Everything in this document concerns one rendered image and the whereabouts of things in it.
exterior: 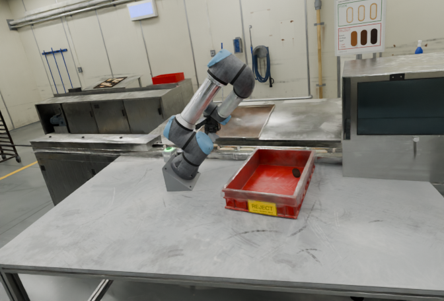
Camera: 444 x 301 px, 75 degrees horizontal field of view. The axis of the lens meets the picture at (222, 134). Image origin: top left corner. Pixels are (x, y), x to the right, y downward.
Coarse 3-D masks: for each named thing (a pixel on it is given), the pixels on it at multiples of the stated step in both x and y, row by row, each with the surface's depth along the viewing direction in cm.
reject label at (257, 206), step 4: (248, 204) 120; (252, 204) 119; (256, 204) 118; (260, 204) 117; (264, 204) 116; (248, 208) 121; (252, 208) 120; (256, 208) 119; (260, 208) 118; (264, 208) 117; (268, 208) 116; (272, 208) 116; (252, 212) 121; (256, 212) 120; (260, 212) 119; (264, 212) 118; (268, 212) 117; (272, 212) 116; (276, 212) 115
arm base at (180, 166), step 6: (180, 156) 151; (174, 162) 151; (180, 162) 150; (186, 162) 148; (174, 168) 150; (180, 168) 149; (186, 168) 149; (192, 168) 150; (198, 168) 154; (180, 174) 149; (186, 174) 149; (192, 174) 153
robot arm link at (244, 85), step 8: (248, 72) 131; (240, 80) 131; (248, 80) 131; (240, 88) 134; (248, 88) 134; (232, 96) 145; (240, 96) 140; (248, 96) 142; (224, 104) 155; (232, 104) 150; (216, 112) 166; (224, 112) 159; (224, 120) 167
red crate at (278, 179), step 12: (264, 168) 158; (276, 168) 156; (288, 168) 154; (300, 168) 152; (312, 168) 143; (252, 180) 148; (264, 180) 146; (276, 180) 144; (288, 180) 142; (264, 192) 135; (276, 192) 134; (288, 192) 132; (228, 204) 126; (240, 204) 123; (300, 204) 121; (276, 216) 116; (288, 216) 114
